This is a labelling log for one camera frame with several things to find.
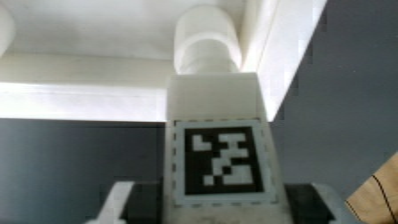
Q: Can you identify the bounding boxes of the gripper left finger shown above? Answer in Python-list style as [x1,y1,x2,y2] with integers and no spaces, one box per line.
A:
[84,181,163,224]

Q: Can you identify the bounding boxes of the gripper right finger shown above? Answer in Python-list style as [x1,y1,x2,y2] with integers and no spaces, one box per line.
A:
[285,183,363,224]

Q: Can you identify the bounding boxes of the white table leg with tag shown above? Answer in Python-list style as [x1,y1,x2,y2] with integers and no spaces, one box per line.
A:
[163,5,294,224]

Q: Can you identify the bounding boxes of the white square tabletop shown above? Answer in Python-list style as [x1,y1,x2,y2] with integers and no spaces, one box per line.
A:
[0,0,330,122]

